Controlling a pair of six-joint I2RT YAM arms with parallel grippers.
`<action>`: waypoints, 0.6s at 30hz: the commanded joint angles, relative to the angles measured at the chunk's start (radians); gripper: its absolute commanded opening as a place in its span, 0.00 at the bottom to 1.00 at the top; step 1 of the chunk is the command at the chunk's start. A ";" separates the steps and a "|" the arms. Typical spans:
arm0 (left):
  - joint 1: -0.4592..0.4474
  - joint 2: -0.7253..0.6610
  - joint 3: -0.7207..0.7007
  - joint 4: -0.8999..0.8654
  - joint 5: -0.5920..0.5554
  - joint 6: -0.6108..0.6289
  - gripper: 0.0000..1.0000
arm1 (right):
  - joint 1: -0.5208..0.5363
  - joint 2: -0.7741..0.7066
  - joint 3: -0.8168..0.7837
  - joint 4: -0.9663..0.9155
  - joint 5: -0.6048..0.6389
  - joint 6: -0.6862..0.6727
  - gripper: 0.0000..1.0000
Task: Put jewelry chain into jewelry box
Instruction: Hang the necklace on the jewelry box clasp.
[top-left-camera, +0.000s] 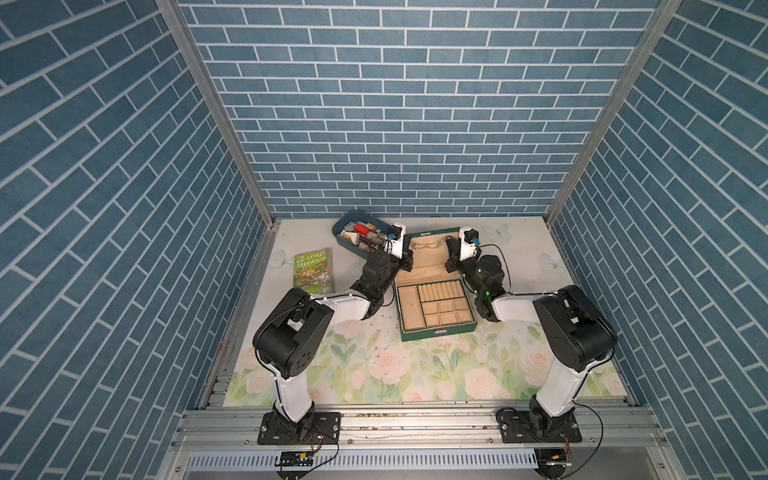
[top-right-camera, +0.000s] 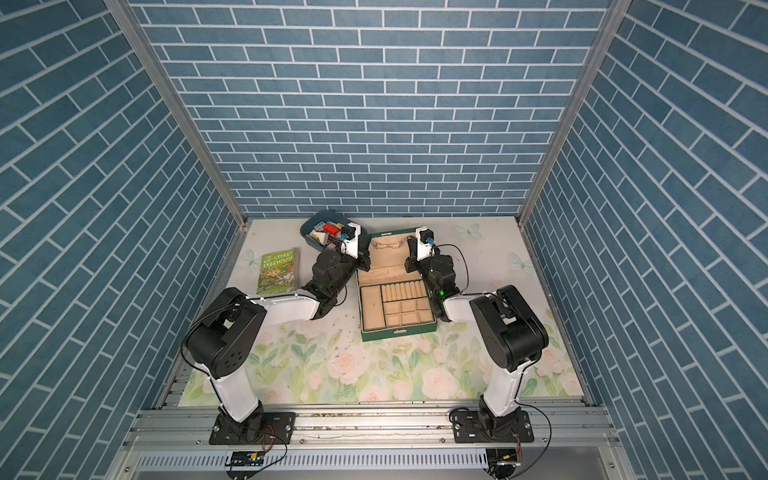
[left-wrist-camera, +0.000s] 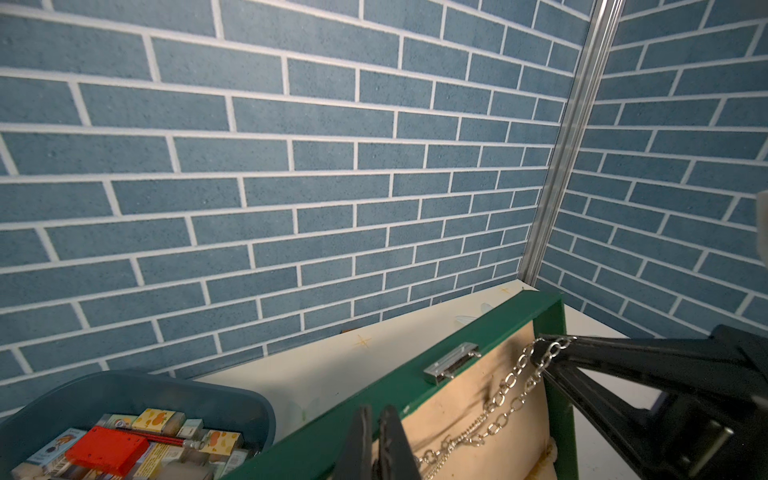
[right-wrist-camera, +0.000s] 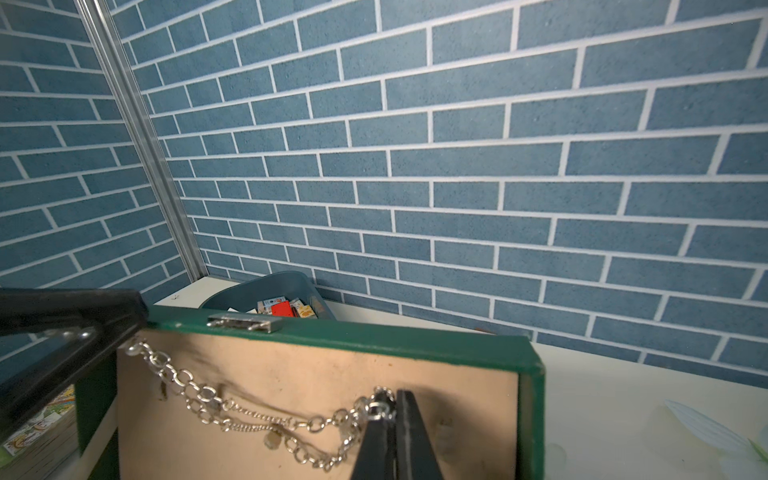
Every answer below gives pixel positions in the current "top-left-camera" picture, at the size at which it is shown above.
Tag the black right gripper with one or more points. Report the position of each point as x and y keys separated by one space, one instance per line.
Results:
x=454 y=261

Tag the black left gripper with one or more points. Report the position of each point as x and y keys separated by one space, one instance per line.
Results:
x=404 y=260

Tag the green jewelry box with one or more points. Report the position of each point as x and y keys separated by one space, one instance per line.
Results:
x=431 y=302

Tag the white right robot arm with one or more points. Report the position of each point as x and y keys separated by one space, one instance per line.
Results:
x=577 y=333

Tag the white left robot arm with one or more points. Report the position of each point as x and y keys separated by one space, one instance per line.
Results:
x=286 y=343

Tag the red box in bin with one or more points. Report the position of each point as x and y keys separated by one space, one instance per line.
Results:
x=361 y=229

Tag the teal storage bin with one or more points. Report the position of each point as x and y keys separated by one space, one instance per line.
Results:
x=356 y=243

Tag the green illustrated book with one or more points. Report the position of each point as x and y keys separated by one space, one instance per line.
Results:
x=312 y=272

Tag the small green circuit board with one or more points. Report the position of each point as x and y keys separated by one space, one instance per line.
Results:
x=295 y=459

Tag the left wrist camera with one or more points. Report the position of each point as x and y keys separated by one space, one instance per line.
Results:
x=395 y=240

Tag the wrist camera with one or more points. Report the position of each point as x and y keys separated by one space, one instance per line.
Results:
x=469 y=243
x=395 y=240

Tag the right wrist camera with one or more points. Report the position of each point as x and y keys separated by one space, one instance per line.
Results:
x=469 y=243

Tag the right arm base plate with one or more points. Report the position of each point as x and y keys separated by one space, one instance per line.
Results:
x=535 y=427

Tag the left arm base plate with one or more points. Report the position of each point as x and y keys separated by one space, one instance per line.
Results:
x=313 y=429

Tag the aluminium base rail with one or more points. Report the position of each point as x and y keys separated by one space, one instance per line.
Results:
x=425 y=441

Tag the aluminium right corner post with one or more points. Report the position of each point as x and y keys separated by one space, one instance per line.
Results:
x=657 y=25

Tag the aluminium corner post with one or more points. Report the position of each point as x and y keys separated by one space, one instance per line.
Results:
x=173 y=17
x=657 y=25

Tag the aluminium left corner post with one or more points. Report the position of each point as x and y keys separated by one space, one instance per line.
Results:
x=173 y=17

